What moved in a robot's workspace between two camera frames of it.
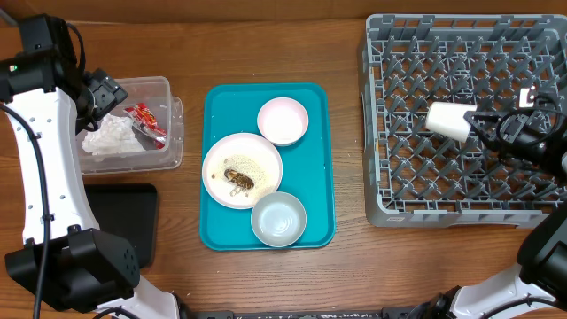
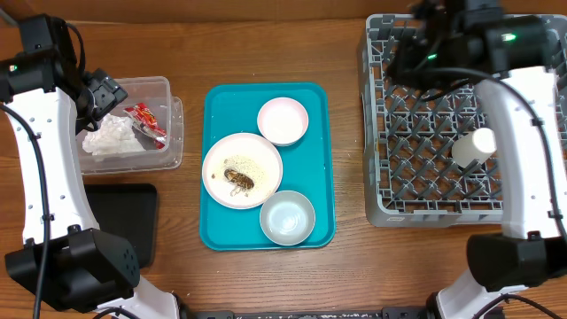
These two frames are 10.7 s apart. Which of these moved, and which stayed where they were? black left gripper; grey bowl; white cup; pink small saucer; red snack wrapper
Moved: grey bowl; white cup
Stayed: pink small saucer; black left gripper; red snack wrapper
